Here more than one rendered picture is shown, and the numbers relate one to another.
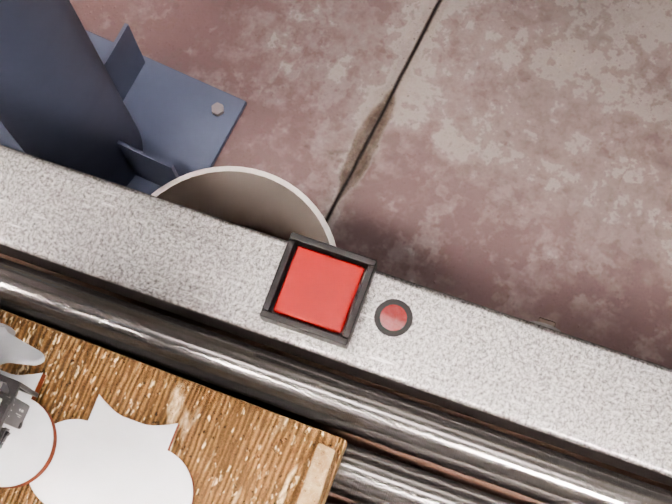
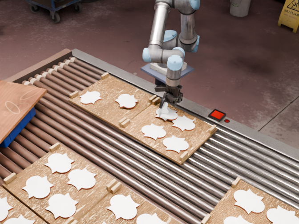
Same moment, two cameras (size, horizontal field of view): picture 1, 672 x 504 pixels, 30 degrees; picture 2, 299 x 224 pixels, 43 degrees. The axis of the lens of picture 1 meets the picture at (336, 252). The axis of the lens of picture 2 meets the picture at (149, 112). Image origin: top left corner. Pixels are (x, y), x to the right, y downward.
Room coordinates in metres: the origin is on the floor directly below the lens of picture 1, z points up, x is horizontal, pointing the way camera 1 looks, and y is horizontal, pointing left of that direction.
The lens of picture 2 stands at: (-1.49, 0.17, 2.31)
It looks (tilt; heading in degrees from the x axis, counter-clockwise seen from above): 39 degrees down; 8
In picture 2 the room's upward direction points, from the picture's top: 1 degrees clockwise
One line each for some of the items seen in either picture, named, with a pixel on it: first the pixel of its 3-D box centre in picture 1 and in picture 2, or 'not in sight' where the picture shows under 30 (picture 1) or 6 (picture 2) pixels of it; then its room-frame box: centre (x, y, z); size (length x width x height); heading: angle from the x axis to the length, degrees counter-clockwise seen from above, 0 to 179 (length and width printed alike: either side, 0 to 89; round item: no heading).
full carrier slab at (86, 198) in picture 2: not in sight; (60, 182); (-0.38, 0.73, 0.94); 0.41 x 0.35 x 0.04; 60
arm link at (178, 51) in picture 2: not in sight; (173, 57); (0.29, 0.29, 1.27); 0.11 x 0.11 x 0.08; 87
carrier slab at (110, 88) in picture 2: not in sight; (113, 99); (0.31, 0.64, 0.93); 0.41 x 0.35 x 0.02; 60
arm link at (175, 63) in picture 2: not in sight; (174, 67); (0.19, 0.28, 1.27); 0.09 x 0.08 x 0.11; 177
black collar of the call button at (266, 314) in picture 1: (319, 290); (217, 115); (0.27, 0.02, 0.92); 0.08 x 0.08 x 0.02; 61
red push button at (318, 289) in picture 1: (319, 290); (217, 115); (0.27, 0.02, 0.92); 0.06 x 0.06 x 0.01; 61
